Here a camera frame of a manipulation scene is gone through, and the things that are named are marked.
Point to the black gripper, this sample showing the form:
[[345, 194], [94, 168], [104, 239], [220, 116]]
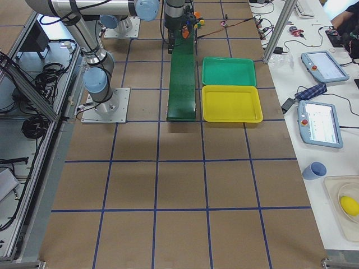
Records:
[[171, 23]]

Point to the orange cylinder with numbers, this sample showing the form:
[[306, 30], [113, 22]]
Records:
[[185, 32]]

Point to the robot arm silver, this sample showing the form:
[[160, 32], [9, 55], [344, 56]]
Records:
[[98, 75], [178, 16]]

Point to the green plastic tray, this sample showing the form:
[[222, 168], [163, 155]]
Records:
[[228, 71]]

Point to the green conveyor belt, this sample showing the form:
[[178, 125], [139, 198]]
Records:
[[181, 100]]

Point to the yellow plastic tray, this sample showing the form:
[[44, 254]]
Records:
[[231, 104]]

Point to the far teach pendant tablet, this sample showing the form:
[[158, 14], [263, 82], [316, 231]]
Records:
[[323, 67]]

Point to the teach pendant tablet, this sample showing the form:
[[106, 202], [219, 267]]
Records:
[[323, 67], [318, 124]]

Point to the blue checkered pouch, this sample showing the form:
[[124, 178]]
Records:
[[311, 92]]

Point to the near teach pendant tablet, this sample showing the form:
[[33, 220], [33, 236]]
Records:
[[318, 124]]

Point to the blue plastic cup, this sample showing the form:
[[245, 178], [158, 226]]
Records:
[[314, 171]]

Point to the beige plastic bin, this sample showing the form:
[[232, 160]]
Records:
[[336, 188]]

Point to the yellow lemon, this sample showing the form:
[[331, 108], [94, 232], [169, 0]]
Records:
[[349, 205]]

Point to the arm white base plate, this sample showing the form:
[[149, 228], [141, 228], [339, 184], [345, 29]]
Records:
[[128, 28], [112, 111]]

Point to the aluminium frame post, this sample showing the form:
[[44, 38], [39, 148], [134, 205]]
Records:
[[278, 29]]

